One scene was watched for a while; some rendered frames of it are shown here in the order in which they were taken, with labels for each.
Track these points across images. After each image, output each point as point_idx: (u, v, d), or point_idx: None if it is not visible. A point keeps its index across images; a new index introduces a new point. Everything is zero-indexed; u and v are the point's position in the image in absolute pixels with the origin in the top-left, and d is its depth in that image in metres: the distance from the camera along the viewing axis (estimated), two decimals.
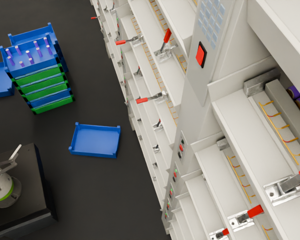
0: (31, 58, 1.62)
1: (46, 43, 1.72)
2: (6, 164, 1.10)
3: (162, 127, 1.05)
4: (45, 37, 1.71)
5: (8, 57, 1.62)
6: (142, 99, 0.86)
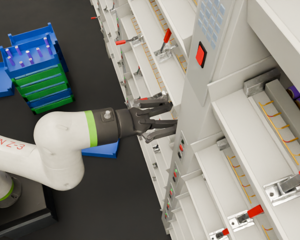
0: (31, 58, 1.62)
1: (46, 43, 1.72)
2: (161, 107, 0.78)
3: None
4: (45, 37, 1.71)
5: (8, 57, 1.62)
6: (142, 99, 0.86)
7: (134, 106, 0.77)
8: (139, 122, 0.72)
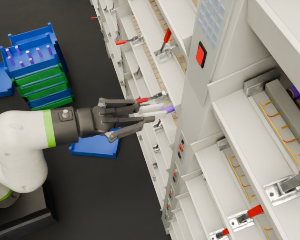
0: (31, 58, 1.62)
1: (170, 106, 0.77)
2: (128, 107, 0.75)
3: (162, 127, 1.05)
4: None
5: (8, 57, 1.62)
6: (142, 99, 0.86)
7: (100, 105, 0.75)
8: (101, 121, 0.70)
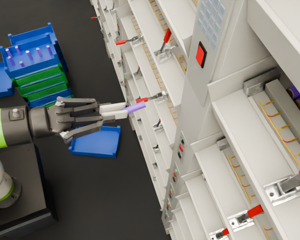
0: None
1: None
2: (88, 107, 0.73)
3: (162, 127, 1.05)
4: None
5: (8, 57, 1.62)
6: (142, 99, 0.86)
7: (58, 105, 0.72)
8: (56, 121, 0.67)
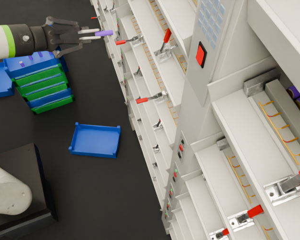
0: None
1: None
2: (71, 28, 0.92)
3: (162, 127, 1.05)
4: None
5: (95, 35, 0.99)
6: (142, 99, 0.86)
7: (47, 22, 0.88)
8: (51, 42, 0.87)
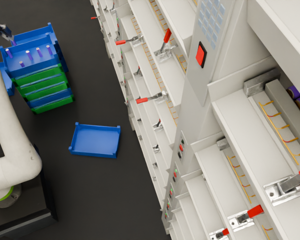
0: None
1: None
2: (5, 32, 1.50)
3: (162, 127, 1.05)
4: None
5: None
6: (142, 99, 0.86)
7: (3, 25, 1.43)
8: None
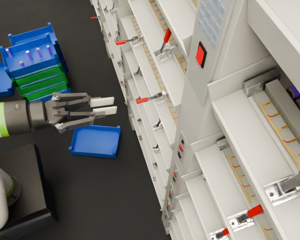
0: None
1: None
2: (84, 117, 0.79)
3: (162, 127, 1.05)
4: None
5: None
6: (142, 99, 0.86)
7: (58, 126, 0.75)
8: None
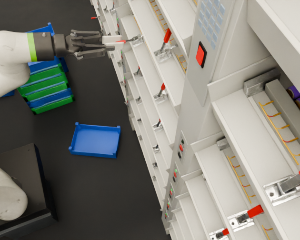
0: None
1: None
2: (97, 50, 0.95)
3: (162, 127, 1.05)
4: None
5: None
6: (165, 85, 0.84)
7: (76, 54, 0.91)
8: None
